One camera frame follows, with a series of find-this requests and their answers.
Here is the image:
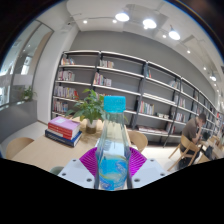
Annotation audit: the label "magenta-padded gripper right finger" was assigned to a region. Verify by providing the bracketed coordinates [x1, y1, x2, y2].
[124, 146, 168, 189]

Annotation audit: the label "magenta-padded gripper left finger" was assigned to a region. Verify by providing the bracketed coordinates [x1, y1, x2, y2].
[57, 146, 101, 189]

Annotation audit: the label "clear bottle with teal cap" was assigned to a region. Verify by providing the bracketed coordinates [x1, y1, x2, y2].
[94, 95, 133, 192]

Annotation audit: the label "dark blue book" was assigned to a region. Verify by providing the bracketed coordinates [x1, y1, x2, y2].
[44, 129, 83, 148]

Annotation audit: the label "round-backed wooden chair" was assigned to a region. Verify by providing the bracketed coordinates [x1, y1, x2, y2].
[128, 129, 149, 154]
[4, 136, 35, 160]

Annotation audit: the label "red book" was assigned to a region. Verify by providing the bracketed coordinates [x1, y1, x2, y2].
[46, 124, 81, 140]

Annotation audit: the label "slatted wooden chair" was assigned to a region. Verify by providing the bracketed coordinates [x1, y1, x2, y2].
[167, 134, 201, 172]
[199, 135, 224, 162]

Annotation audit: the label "pink book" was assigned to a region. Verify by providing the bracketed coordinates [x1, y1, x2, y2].
[48, 115, 82, 132]

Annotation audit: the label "person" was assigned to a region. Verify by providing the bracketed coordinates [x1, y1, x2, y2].
[178, 113, 208, 168]

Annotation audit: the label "leafy green potted plant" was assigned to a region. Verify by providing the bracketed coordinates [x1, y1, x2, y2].
[64, 88, 108, 134]

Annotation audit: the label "small potted plant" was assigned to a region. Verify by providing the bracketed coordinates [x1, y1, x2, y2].
[19, 85, 37, 102]

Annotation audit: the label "ceiling spot lights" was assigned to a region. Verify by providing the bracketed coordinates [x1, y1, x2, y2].
[81, 11, 218, 83]

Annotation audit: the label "grey wall shelf unit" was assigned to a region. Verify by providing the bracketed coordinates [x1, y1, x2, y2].
[51, 49, 224, 148]

